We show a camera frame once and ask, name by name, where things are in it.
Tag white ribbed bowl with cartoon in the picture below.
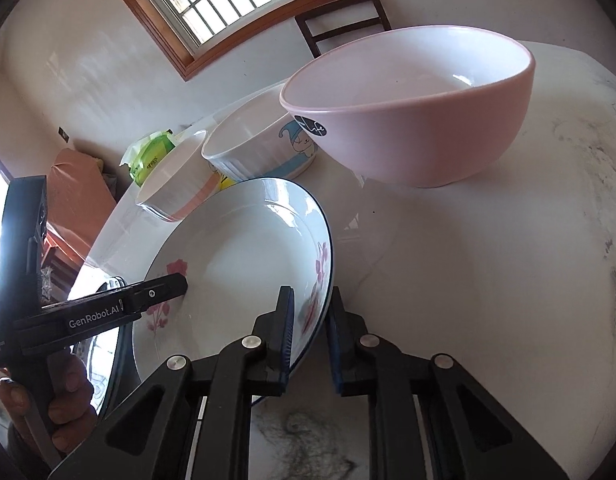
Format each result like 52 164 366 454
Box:
202 95 321 183

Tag person's left hand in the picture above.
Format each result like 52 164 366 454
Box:
0 354 99 454

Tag window with wooden frame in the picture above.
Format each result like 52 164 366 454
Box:
93 0 491 81

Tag dark wooden chair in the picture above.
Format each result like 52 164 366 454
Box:
294 0 393 58

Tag large pink bowl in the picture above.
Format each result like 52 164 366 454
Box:
279 25 536 188

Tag small white bowl pink stripes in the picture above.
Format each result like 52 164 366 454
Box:
135 130 219 223

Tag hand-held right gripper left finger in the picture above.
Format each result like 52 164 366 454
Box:
48 285 296 480

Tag green tissue pack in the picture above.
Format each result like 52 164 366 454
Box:
120 130 181 188

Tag white plate with pink flowers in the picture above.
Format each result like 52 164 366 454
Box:
132 177 336 408

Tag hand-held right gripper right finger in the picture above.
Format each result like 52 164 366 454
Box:
325 285 571 480

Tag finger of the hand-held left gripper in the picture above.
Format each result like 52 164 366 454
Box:
121 273 189 317

